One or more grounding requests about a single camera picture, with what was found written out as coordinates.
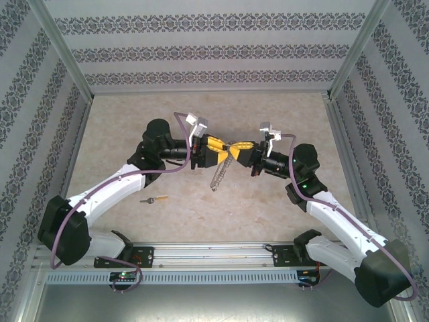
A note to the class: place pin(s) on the aluminium frame rail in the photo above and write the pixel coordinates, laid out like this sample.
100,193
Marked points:
207,91

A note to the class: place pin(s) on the aluminium frame bar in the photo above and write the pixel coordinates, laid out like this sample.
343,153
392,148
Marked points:
409,318
24,308

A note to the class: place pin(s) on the aluminium frame post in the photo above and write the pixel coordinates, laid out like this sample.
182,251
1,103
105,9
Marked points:
62,50
355,50

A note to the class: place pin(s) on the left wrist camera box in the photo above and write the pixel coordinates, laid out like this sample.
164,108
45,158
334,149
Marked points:
201,127

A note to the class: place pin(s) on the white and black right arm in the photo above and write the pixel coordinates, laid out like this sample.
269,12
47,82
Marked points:
332,253

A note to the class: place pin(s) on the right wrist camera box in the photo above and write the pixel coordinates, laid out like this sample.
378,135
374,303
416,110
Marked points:
275,134

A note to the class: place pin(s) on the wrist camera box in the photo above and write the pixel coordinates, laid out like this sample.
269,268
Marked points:
275,134
201,127

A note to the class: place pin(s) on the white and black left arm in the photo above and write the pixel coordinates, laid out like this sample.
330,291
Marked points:
110,186

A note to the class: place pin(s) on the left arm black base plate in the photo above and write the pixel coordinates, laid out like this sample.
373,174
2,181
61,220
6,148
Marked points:
147,256

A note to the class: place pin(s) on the silver key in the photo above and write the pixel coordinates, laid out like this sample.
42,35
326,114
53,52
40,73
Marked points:
146,201

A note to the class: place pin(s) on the grey metal sheet panel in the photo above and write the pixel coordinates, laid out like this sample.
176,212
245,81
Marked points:
214,305

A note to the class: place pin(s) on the aluminium mounting rail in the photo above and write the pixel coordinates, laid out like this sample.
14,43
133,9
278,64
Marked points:
214,255

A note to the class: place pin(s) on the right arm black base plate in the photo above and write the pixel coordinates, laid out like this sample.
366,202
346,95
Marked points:
279,258

